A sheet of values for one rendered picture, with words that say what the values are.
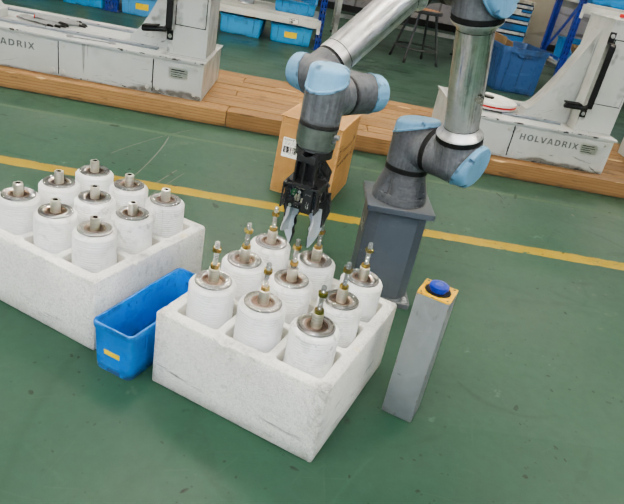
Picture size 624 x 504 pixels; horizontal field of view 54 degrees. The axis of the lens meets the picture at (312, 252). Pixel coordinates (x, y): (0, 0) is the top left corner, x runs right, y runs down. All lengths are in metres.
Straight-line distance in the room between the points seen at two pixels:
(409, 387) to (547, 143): 2.16
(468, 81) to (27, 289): 1.11
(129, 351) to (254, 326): 0.29
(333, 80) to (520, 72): 4.60
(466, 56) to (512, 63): 4.15
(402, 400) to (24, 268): 0.89
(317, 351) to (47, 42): 2.45
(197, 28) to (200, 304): 2.07
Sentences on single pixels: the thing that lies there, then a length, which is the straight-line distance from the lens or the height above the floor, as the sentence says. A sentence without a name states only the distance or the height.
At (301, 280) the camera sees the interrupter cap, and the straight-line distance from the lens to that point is 1.30.
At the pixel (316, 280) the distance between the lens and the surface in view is 1.37.
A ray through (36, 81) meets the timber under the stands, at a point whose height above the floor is 0.06.
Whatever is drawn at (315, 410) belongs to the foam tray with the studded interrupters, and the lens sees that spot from 1.17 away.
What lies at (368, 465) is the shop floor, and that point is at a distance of 1.29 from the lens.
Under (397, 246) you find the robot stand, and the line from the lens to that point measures 1.70.
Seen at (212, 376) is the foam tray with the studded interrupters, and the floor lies 0.09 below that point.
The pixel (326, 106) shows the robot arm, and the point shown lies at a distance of 1.10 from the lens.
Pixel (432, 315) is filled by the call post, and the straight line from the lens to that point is 1.25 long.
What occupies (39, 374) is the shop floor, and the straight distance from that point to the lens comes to 1.41.
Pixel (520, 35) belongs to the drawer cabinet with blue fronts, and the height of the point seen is 0.38.
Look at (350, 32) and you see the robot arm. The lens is 1.32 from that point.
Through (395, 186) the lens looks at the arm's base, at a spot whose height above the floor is 0.35.
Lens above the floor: 0.90
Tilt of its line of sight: 27 degrees down
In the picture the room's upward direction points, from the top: 11 degrees clockwise
